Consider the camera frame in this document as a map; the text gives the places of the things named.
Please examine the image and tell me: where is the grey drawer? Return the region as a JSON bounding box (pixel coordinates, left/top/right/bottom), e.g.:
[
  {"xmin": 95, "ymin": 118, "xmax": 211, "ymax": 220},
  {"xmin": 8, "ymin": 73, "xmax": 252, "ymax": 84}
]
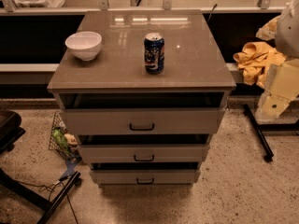
[
  {"xmin": 90, "ymin": 162, "xmax": 200, "ymax": 185},
  {"xmin": 78, "ymin": 134, "xmax": 209, "ymax": 164},
  {"xmin": 56, "ymin": 91, "xmax": 227, "ymax": 135}
]

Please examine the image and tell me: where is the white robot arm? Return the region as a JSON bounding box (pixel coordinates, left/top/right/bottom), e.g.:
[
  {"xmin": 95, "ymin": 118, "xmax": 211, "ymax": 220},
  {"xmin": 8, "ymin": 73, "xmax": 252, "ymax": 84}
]
[{"xmin": 255, "ymin": 0, "xmax": 299, "ymax": 120}]

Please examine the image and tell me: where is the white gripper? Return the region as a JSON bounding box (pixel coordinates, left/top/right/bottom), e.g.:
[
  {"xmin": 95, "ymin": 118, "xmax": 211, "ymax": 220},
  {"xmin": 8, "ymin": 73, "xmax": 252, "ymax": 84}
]
[{"xmin": 255, "ymin": 59, "xmax": 299, "ymax": 120}]

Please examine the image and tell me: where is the black stand leg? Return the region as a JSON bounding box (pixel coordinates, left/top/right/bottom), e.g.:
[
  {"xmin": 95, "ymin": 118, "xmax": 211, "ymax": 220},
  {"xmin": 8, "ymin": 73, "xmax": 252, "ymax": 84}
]
[
  {"xmin": 243, "ymin": 105, "xmax": 299, "ymax": 162},
  {"xmin": 0, "ymin": 168, "xmax": 82, "ymax": 224}
]

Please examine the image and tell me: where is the black floor cable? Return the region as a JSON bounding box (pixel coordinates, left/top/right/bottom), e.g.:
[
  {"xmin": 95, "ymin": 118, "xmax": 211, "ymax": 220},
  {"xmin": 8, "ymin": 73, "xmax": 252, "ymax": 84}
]
[{"xmin": 18, "ymin": 177, "xmax": 80, "ymax": 224}]

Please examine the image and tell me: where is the blue soda can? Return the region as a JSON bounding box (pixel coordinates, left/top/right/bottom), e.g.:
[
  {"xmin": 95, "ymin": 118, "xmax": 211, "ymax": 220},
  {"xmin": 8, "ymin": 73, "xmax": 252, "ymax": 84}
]
[{"xmin": 144, "ymin": 33, "xmax": 164, "ymax": 74}]

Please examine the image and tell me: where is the white ceramic bowl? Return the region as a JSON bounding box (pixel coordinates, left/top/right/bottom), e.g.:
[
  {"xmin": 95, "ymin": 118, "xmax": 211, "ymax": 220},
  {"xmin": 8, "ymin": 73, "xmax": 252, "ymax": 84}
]
[{"xmin": 65, "ymin": 31, "xmax": 102, "ymax": 61}]

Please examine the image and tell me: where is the grey drawer cabinet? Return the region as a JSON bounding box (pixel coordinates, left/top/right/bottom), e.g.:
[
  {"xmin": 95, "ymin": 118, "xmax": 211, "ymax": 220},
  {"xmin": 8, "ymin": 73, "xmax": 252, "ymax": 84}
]
[{"xmin": 47, "ymin": 9, "xmax": 237, "ymax": 187}]

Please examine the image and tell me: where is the black office chair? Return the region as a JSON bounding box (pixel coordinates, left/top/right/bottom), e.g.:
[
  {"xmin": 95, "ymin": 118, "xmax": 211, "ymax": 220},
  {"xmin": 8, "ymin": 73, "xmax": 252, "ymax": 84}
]
[{"xmin": 0, "ymin": 110, "xmax": 25, "ymax": 154}]

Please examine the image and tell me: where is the yellow cloth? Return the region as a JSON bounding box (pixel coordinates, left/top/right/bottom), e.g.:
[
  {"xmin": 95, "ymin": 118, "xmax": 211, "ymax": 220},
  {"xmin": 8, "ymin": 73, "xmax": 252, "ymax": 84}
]
[{"xmin": 233, "ymin": 16, "xmax": 286, "ymax": 89}]

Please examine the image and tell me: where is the wire basket with items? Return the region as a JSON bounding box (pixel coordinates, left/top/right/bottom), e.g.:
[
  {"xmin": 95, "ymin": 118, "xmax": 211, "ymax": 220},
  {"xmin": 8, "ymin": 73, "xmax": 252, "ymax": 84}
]
[{"xmin": 49, "ymin": 112, "xmax": 79, "ymax": 160}]

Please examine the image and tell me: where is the black stand leg right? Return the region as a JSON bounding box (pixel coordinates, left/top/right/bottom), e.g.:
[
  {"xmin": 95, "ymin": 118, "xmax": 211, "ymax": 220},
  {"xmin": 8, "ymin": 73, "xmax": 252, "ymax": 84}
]
[{"xmin": 243, "ymin": 105, "xmax": 299, "ymax": 162}]

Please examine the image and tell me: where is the black stand leg left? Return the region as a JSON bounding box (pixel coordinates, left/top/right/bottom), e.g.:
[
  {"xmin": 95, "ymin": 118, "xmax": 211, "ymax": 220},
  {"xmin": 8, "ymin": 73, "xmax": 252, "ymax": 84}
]
[{"xmin": 0, "ymin": 168, "xmax": 82, "ymax": 224}]

